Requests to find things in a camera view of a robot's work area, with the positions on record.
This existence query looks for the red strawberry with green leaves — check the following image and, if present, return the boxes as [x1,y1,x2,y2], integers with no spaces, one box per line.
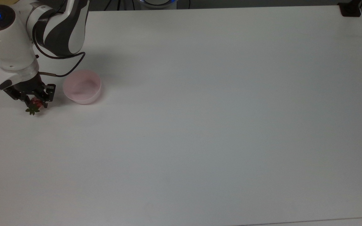
[25,98,44,116]

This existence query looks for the white robot base blue ring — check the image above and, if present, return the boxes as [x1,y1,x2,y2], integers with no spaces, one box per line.
[136,0,178,10]

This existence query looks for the pale pink plastic bowl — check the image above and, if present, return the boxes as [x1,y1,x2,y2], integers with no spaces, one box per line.
[63,69,102,105]

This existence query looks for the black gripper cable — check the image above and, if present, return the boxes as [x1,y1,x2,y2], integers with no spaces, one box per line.
[32,17,86,78]

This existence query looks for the black cables behind table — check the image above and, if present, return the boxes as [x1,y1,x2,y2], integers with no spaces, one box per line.
[103,0,131,11]

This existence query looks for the black table clamp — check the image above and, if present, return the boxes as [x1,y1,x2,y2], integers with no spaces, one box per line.
[338,0,362,17]

